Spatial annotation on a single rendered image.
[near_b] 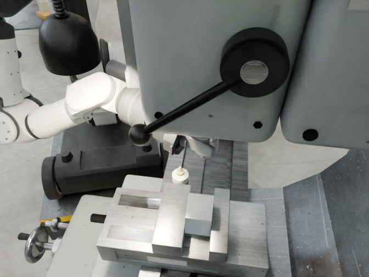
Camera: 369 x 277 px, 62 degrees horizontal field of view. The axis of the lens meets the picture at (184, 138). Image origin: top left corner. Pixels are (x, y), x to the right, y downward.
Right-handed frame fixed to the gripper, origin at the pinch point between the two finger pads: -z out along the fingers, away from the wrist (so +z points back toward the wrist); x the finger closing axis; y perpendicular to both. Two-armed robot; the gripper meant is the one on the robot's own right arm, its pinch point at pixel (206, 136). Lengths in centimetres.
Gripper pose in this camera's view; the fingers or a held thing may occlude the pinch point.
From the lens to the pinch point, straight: 56.6
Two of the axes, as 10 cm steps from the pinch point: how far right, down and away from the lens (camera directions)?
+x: 5.5, -5.8, 6.0
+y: -0.1, 7.1, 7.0
